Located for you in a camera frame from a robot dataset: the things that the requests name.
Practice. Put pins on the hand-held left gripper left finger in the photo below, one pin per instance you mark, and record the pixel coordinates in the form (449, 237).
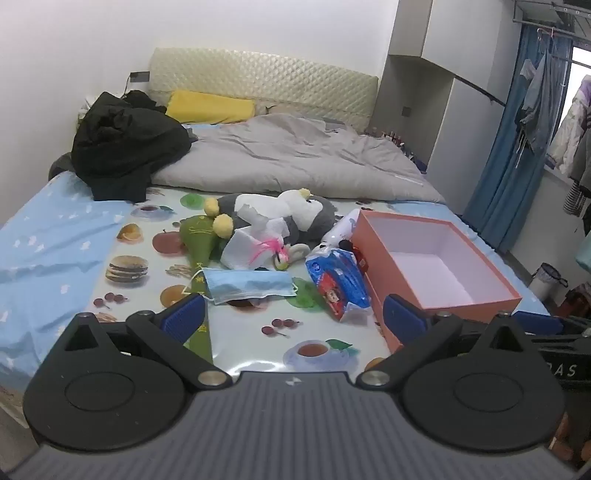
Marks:
(182, 318)

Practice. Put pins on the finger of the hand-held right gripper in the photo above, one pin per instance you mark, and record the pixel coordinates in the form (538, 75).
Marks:
(540, 323)

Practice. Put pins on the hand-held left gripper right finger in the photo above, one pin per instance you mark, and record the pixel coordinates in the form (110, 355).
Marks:
(404, 323)

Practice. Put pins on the orange cardboard box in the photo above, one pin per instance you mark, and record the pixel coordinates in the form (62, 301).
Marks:
(429, 272)

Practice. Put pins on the red foil wrapper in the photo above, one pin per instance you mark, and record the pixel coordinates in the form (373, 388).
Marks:
(359, 261)

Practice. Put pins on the pink feather bird toy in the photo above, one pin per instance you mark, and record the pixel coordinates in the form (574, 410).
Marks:
(272, 251)

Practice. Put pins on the white trash bin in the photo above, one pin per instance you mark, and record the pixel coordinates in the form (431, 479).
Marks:
(547, 281)

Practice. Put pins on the dark red stool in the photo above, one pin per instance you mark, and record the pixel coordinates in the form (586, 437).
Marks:
(577, 300)

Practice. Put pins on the blue face mask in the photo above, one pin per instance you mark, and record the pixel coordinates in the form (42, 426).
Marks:
(244, 284)

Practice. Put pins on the food printed plastic mat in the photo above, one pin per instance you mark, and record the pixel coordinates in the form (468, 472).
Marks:
(258, 337)

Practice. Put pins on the blue and red tissue packet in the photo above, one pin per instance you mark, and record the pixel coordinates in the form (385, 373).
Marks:
(337, 281)

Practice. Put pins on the green fabric cone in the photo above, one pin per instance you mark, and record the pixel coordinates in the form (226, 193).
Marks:
(198, 240)

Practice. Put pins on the white embossed paper towel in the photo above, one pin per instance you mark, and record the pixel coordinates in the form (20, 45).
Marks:
(240, 249)

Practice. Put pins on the black and white plush panda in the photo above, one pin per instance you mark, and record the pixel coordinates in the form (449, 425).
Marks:
(344, 244)

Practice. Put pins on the white plastic bottle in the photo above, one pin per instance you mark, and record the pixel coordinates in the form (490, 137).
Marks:
(341, 228)

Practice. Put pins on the crumpled white tissue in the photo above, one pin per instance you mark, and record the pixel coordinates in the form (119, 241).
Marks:
(249, 217)

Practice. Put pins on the beige fuzzy loop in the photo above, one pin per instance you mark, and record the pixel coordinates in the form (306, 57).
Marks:
(298, 251)

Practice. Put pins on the hanging striped garment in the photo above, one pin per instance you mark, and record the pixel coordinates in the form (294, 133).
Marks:
(577, 198)

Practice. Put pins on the light blue star bedsheet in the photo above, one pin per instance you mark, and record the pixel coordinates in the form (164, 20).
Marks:
(55, 240)

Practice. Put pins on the grey and white plush penguin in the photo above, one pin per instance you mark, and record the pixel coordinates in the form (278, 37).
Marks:
(295, 217)

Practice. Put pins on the blue curtain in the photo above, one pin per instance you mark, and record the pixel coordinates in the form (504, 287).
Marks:
(503, 175)

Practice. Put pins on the row of small bottles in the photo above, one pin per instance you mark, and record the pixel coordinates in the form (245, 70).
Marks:
(397, 141)

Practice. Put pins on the black jacket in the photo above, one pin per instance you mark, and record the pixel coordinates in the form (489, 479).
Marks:
(124, 143)

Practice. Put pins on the grey duvet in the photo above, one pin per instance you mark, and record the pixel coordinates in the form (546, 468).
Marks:
(286, 152)

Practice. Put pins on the hanging white jacket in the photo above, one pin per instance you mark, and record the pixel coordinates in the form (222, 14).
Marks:
(575, 129)

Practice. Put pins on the hanging grey garment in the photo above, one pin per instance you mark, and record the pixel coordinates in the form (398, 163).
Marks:
(540, 106)

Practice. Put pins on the grey white wardrobe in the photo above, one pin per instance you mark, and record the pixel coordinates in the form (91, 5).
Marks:
(443, 92)

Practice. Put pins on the metal clothes rack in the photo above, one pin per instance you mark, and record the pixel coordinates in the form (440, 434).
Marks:
(554, 11)

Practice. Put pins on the dark wall outlet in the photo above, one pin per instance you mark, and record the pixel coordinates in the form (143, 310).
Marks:
(140, 76)

